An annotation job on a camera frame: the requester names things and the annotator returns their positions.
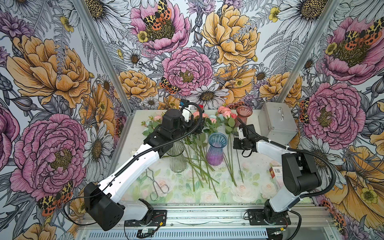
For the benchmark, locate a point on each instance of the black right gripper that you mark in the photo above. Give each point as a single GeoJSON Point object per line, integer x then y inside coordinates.
{"type": "Point", "coordinates": [236, 144]}

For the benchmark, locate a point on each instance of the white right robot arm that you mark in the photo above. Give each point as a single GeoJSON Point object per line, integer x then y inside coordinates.
{"type": "Point", "coordinates": [300, 173]}

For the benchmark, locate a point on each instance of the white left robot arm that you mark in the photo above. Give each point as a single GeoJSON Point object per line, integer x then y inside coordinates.
{"type": "Point", "coordinates": [103, 201]}

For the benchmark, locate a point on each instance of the blue purple glass vase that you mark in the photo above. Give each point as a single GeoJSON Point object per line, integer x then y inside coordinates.
{"type": "Point", "coordinates": [215, 154]}

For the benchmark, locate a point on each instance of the dark pink glass vase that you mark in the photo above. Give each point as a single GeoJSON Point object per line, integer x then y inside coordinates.
{"type": "Point", "coordinates": [243, 112]}

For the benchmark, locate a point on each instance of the clear glass vase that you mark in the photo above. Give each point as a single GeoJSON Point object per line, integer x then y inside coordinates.
{"type": "Point", "coordinates": [178, 162]}

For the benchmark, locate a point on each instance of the pink flower stems on table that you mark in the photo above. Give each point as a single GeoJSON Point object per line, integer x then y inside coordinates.
{"type": "Point", "coordinates": [223, 122]}

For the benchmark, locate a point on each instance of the floral table mat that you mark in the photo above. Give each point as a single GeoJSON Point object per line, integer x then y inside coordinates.
{"type": "Point", "coordinates": [247, 181]}

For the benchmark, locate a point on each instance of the grey metal box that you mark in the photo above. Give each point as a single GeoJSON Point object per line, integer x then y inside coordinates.
{"type": "Point", "coordinates": [277, 122]}

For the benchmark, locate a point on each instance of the red small box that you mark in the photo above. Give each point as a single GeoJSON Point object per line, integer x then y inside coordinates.
{"type": "Point", "coordinates": [276, 173]}

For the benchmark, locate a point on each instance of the metal scissors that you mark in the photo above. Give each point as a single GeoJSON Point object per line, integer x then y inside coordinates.
{"type": "Point", "coordinates": [159, 189]}

